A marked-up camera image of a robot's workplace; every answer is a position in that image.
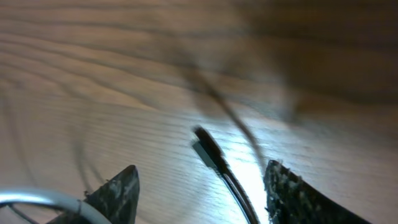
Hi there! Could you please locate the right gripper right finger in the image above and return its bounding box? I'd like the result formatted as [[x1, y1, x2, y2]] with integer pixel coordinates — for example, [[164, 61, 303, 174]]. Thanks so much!
[[264, 160, 369, 224]]

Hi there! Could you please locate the black USB cable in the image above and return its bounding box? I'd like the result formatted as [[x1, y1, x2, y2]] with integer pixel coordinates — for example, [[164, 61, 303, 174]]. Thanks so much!
[[191, 126, 261, 224]]

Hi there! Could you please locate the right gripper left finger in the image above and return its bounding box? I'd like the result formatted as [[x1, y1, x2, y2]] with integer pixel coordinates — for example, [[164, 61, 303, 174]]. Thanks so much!
[[46, 164, 141, 224]]

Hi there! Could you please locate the white USB cable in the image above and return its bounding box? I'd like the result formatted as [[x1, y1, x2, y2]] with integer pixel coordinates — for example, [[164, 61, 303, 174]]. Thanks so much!
[[0, 186, 113, 224]]

